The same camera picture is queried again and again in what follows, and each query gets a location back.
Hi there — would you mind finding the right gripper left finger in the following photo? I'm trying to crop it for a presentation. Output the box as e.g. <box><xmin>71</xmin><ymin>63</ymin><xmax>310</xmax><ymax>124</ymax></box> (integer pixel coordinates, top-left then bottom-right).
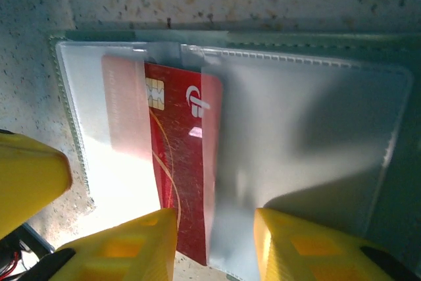
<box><xmin>19</xmin><ymin>208</ymin><xmax>179</xmax><ymax>281</ymax></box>

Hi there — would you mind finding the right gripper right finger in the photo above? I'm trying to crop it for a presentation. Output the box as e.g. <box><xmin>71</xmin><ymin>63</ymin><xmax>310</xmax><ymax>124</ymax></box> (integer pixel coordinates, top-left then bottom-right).
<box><xmin>254</xmin><ymin>207</ymin><xmax>421</xmax><ymax>281</ymax></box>

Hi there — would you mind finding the red credit card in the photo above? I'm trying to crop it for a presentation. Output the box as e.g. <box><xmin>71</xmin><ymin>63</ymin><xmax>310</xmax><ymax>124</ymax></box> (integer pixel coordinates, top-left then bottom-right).
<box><xmin>101</xmin><ymin>54</ymin><xmax>225</xmax><ymax>267</ymax></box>

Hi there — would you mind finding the clear zip plastic bag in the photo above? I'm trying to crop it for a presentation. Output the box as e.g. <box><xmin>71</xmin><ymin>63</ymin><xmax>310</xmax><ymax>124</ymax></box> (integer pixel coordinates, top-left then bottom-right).
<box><xmin>47</xmin><ymin>29</ymin><xmax>421</xmax><ymax>281</ymax></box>

